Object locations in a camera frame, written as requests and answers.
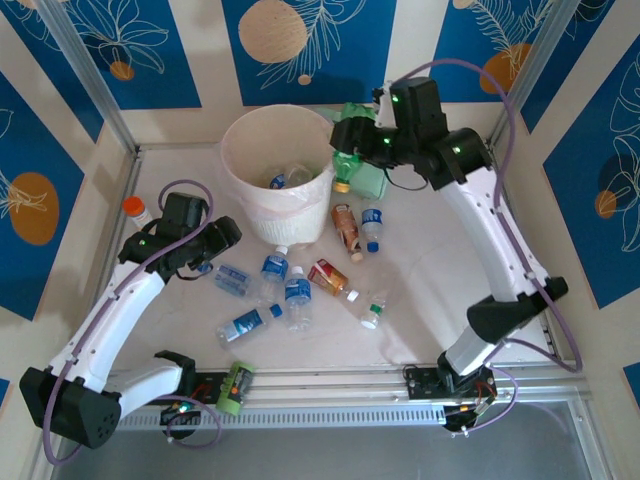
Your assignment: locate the wide green bottle yellow cap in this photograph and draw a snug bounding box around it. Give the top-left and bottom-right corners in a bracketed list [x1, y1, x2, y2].
[331, 151, 365, 195]

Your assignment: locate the aluminium front frame rail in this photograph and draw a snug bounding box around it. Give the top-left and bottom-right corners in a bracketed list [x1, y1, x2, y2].
[42, 367, 596, 407]

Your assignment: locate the pinkish clear bin liner bag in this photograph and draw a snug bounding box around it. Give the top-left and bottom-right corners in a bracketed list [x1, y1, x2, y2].
[219, 103, 337, 221]

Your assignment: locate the aluminium frame post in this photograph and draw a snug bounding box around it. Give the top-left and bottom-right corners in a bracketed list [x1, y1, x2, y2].
[37, 0, 140, 154]
[487, 0, 584, 151]

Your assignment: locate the white bottle orange cap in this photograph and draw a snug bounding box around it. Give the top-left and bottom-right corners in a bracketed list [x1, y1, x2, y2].
[121, 195, 155, 233]

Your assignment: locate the tall Pocari bottle white cap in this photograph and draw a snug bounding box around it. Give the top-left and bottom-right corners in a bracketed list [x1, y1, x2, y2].
[283, 265, 314, 333]

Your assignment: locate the brown coffee bottle beige cap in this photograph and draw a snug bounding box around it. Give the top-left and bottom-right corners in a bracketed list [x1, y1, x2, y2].
[329, 202, 365, 263]

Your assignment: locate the short blue-label bottle blue cap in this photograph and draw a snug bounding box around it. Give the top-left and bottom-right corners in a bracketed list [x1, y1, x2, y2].
[360, 207, 385, 254]

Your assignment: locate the black left camera cable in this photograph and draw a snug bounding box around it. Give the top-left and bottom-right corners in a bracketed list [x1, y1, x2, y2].
[172, 257, 214, 282]

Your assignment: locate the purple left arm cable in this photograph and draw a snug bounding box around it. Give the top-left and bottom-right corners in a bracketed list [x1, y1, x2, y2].
[42, 179, 224, 467]

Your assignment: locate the right arm base electronics board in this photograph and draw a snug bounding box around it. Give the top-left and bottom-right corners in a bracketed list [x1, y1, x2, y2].
[443, 397, 499, 434]

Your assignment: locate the grey slotted cable duct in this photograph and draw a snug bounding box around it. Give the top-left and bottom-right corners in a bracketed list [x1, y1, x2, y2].
[62, 405, 449, 432]

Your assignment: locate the black right camera cable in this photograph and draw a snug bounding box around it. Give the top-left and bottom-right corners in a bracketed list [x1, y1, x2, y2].
[380, 163, 432, 193]

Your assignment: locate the left arm base electronics board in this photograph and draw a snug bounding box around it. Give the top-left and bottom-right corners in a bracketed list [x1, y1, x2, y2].
[159, 398, 202, 426]

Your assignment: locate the short Pocari bottle white cap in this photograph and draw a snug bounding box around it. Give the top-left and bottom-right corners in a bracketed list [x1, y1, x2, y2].
[259, 244, 291, 287]

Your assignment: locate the black camera cable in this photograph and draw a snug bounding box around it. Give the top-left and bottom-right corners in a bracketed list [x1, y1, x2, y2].
[380, 163, 432, 193]
[172, 257, 214, 282]

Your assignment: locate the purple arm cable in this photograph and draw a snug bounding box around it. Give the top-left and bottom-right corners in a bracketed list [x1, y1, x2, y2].
[42, 179, 224, 467]
[397, 58, 585, 440]

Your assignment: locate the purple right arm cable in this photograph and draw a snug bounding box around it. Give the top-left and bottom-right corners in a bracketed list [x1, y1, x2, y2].
[397, 58, 585, 440]

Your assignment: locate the clear green-label bottle white cap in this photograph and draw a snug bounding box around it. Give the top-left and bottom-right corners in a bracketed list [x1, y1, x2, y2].
[359, 287, 401, 331]

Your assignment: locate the clear yellow-green-label bottle white cap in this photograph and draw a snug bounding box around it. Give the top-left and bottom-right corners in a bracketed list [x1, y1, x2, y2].
[285, 162, 315, 185]

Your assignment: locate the mint green fabric pouch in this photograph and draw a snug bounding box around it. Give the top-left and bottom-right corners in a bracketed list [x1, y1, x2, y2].
[315, 102, 390, 201]

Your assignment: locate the red-label tea bottle white cap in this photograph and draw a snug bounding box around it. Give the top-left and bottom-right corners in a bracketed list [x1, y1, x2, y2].
[306, 257, 361, 304]

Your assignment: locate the clear blue-label bottle blue cap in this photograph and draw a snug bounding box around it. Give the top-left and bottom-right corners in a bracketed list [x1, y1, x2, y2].
[197, 260, 264, 304]

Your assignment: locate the green black cylindrical can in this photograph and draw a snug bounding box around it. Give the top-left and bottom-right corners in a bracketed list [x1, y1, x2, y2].
[215, 361, 257, 415]

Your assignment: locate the white ribbed plastic bin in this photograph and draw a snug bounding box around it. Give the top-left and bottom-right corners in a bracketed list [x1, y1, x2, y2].
[219, 103, 337, 247]

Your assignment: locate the blue-label bottle dark blue cap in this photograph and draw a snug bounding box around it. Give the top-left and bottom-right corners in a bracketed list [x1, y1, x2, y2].
[215, 302, 284, 350]

